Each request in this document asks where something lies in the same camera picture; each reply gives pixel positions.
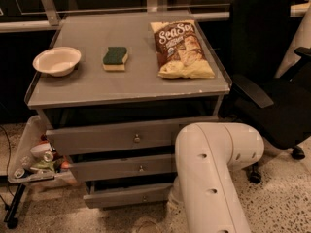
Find grey drawer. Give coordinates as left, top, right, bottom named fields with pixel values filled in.
left=46, top=116, right=218, bottom=155
left=69, top=154, right=176, bottom=182
left=84, top=183, right=173, bottom=208

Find black stand with cable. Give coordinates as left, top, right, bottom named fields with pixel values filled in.
left=0, top=126, right=25, bottom=229

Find black office chair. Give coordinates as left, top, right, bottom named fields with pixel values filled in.
left=219, top=0, right=311, bottom=184

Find white bowl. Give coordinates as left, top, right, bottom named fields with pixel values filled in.
left=33, top=47, right=82, bottom=77

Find metal railing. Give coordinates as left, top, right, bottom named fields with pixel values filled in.
left=0, top=0, right=310, bottom=33

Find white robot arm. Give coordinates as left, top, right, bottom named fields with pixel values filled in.
left=172, top=122, right=264, bottom=233

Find grey bottom drawer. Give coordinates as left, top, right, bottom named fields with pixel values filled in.
left=84, top=183, right=173, bottom=208

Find brown yellow chips bag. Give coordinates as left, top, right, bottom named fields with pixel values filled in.
left=151, top=20, right=215, bottom=79

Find grey top drawer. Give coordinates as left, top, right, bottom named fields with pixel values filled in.
left=46, top=116, right=218, bottom=155

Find grey drawer cabinet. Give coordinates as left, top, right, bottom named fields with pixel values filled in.
left=24, top=11, right=233, bottom=192

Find clear plastic trash bin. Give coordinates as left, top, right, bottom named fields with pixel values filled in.
left=8, top=116, right=79, bottom=191

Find grey middle drawer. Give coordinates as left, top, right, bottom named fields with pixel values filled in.
left=69, top=154, right=176, bottom=182

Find green yellow sponge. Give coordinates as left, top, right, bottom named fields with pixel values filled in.
left=103, top=47, right=128, bottom=71

